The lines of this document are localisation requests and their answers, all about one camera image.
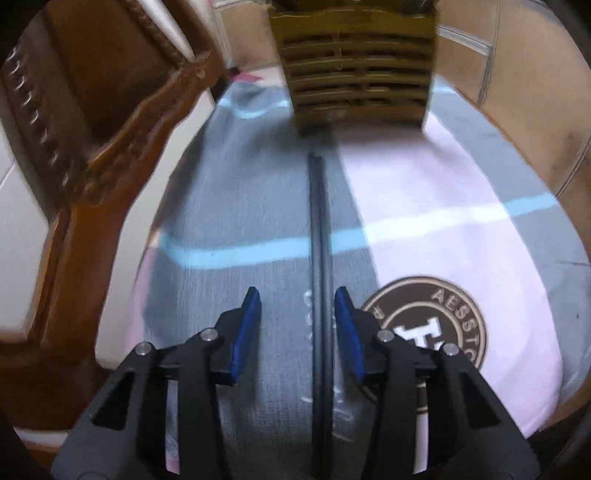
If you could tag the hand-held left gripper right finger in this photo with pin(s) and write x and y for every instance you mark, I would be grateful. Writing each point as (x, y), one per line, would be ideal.
(351, 337)

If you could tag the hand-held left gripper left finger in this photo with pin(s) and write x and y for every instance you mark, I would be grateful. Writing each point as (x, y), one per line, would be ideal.
(244, 337)

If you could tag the wooden utensil holder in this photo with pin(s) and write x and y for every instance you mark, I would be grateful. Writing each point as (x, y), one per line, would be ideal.
(355, 69)

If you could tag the grey pink towel with logo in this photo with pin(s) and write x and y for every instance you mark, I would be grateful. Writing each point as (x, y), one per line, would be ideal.
(438, 184)

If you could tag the red floor mat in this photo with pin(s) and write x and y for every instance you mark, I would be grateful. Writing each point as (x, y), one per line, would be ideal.
(247, 77)

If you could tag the carved wooden chair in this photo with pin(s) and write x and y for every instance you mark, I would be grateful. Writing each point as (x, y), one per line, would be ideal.
(106, 115)

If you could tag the kitchen base cabinets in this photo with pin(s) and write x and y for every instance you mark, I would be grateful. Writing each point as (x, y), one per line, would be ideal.
(517, 92)

